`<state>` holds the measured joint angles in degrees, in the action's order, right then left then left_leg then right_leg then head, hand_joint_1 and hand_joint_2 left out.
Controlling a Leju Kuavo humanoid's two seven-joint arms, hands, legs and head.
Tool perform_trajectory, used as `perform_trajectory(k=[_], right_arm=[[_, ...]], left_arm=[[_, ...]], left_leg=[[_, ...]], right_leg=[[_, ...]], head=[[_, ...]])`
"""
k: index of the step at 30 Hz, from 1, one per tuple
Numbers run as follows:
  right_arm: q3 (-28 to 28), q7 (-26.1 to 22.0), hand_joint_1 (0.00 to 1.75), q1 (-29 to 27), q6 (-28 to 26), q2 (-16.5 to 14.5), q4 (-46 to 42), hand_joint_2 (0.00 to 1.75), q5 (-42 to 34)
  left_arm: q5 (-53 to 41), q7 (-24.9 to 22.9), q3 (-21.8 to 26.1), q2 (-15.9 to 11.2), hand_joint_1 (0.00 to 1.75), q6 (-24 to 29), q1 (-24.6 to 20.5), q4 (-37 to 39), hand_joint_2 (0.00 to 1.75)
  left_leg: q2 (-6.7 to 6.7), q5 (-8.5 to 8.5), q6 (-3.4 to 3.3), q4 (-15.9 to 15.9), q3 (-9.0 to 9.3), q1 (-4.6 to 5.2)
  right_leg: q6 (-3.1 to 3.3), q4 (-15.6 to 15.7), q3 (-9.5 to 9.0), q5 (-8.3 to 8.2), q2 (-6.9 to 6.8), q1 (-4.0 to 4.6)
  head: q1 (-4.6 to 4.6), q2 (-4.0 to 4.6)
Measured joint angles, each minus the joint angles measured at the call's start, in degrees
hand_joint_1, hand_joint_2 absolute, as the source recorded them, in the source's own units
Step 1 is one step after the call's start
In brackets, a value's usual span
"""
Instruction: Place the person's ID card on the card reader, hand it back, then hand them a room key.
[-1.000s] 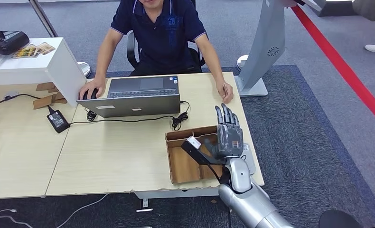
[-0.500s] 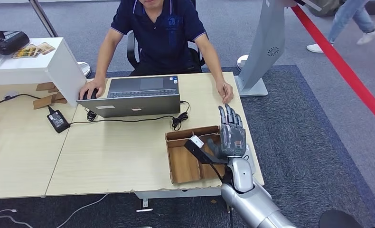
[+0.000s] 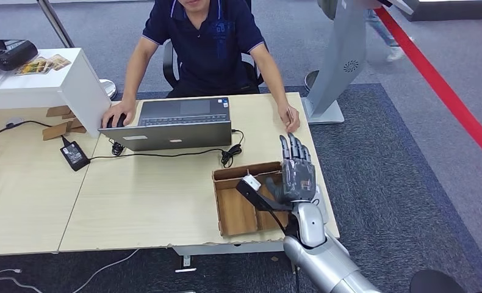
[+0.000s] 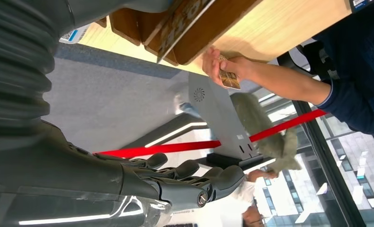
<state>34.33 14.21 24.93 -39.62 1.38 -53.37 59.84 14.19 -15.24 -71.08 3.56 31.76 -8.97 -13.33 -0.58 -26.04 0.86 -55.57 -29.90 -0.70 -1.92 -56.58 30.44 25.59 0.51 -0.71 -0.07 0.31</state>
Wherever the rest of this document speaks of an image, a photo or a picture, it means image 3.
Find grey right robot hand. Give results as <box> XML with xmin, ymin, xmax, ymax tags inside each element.
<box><xmin>264</xmin><ymin>132</ymin><xmax>318</xmax><ymax>205</ymax></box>

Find person's left hand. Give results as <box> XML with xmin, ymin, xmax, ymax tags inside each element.
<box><xmin>277</xmin><ymin>103</ymin><xmax>301</xmax><ymax>134</ymax></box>

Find person's right hand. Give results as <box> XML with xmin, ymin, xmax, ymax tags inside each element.
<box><xmin>101</xmin><ymin>100</ymin><xmax>137</xmax><ymax>129</ymax></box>

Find black computer mouse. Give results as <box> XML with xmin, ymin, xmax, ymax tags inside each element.
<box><xmin>105</xmin><ymin>114</ymin><xmax>128</xmax><ymax>129</ymax></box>

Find clear plastic right hand cover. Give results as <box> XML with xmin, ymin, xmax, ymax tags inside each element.
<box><xmin>281</xmin><ymin>158</ymin><xmax>318</xmax><ymax>204</ymax></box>

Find person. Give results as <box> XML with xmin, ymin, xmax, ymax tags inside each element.
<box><xmin>317</xmin><ymin>0</ymin><xmax>415</xmax><ymax>63</ymax></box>
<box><xmin>101</xmin><ymin>0</ymin><xmax>301</xmax><ymax>134</ymax></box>

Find round metal stanchion base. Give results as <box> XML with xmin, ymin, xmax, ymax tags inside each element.
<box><xmin>99</xmin><ymin>79</ymin><xmax>118</xmax><ymax>100</ymax></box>
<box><xmin>304</xmin><ymin>70</ymin><xmax>320</xmax><ymax>92</ymax></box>

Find brown cardboard piece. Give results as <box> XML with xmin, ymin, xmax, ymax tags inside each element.
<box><xmin>41</xmin><ymin>121</ymin><xmax>69</xmax><ymax>141</ymax></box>
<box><xmin>45</xmin><ymin>105</ymin><xmax>72</xmax><ymax>118</ymax></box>
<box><xmin>67</xmin><ymin>117</ymin><xmax>87</xmax><ymax>134</ymax></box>

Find white counter box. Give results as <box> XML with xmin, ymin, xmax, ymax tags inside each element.
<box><xmin>0</xmin><ymin>48</ymin><xmax>112</xmax><ymax>139</ymax></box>

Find grey laptop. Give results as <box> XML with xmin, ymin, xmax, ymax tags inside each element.
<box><xmin>98</xmin><ymin>96</ymin><xmax>234</xmax><ymax>153</ymax></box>

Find black office chair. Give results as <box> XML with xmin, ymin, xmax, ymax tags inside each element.
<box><xmin>163</xmin><ymin>40</ymin><xmax>266</xmax><ymax>90</ymax></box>

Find black power adapter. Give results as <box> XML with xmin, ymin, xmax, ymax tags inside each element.
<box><xmin>59</xmin><ymin>141</ymin><xmax>91</xmax><ymax>172</ymax></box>

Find wooden divided organiser box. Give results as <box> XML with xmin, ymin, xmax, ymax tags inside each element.
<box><xmin>212</xmin><ymin>161</ymin><xmax>290</xmax><ymax>237</ymax></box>

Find grey kiosk stand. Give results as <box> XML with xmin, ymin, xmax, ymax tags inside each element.
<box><xmin>300</xmin><ymin>0</ymin><xmax>415</xmax><ymax>125</ymax></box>

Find light wood desk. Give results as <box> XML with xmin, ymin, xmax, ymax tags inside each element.
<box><xmin>0</xmin><ymin>107</ymin><xmax>101</xmax><ymax>258</ymax></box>
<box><xmin>58</xmin><ymin>92</ymin><xmax>341</xmax><ymax>258</ymax></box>

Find printed picture cards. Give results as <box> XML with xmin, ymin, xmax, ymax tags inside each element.
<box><xmin>15</xmin><ymin>54</ymin><xmax>72</xmax><ymax>76</ymax></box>

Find dark blue carpet mat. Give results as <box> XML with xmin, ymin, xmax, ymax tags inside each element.
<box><xmin>0</xmin><ymin>83</ymin><xmax>482</xmax><ymax>293</ymax></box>

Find metal stanchion pole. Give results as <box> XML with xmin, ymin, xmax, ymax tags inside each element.
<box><xmin>35</xmin><ymin>0</ymin><xmax>76</xmax><ymax>49</ymax></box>

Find black payment terminal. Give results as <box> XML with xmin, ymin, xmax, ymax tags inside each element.
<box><xmin>0</xmin><ymin>38</ymin><xmax>40</xmax><ymax>73</ymax></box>

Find red floor tape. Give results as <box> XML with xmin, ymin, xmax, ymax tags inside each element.
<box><xmin>372</xmin><ymin>7</ymin><xmax>482</xmax><ymax>170</ymax></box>

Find black round object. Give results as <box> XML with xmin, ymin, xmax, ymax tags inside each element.
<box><xmin>409</xmin><ymin>269</ymin><xmax>468</xmax><ymax>293</ymax></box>

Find dark display platform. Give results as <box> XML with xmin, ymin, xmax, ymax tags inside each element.
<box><xmin>400</xmin><ymin>0</ymin><xmax>482</xmax><ymax>23</ymax></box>

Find black mouse cable bundle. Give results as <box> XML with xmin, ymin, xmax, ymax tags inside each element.
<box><xmin>109</xmin><ymin>139</ymin><xmax>127</xmax><ymax>157</ymax></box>

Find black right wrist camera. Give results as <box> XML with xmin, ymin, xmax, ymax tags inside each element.
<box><xmin>236</xmin><ymin>175</ymin><xmax>294</xmax><ymax>212</ymax></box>

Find black laptop power cable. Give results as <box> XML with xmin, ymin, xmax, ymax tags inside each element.
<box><xmin>87</xmin><ymin>129</ymin><xmax>246</xmax><ymax>169</ymax></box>

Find black mains cable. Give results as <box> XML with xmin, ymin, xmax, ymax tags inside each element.
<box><xmin>0</xmin><ymin>119</ymin><xmax>69</xmax><ymax>147</ymax></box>

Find white desk leg bracket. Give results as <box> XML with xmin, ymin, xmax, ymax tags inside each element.
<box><xmin>174</xmin><ymin>255</ymin><xmax>197</xmax><ymax>275</ymax></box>

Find white floor cable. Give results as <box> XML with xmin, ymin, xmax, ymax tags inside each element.
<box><xmin>73</xmin><ymin>248</ymin><xmax>142</xmax><ymax>293</ymax></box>
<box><xmin>0</xmin><ymin>269</ymin><xmax>44</xmax><ymax>293</ymax></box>

